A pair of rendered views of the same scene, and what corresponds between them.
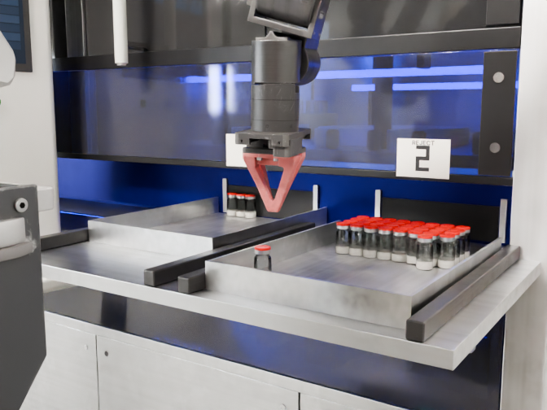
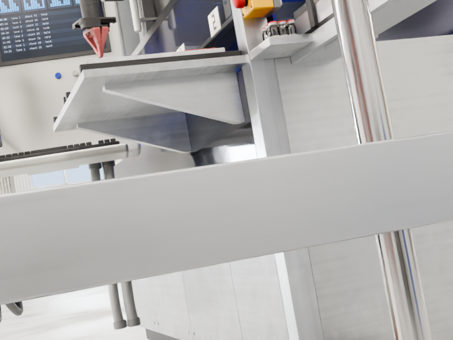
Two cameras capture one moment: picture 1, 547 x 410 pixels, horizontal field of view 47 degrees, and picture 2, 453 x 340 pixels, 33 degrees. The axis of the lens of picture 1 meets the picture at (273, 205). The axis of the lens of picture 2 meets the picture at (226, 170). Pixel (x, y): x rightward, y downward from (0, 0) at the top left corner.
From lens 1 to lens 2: 1.67 m
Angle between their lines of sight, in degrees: 40
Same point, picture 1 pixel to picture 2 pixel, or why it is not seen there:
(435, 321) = (93, 66)
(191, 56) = (163, 14)
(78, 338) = not seen: hidden behind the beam
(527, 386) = (258, 131)
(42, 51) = (116, 39)
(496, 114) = not seen: outside the picture
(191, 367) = not seen: hidden behind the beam
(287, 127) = (90, 16)
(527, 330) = (251, 98)
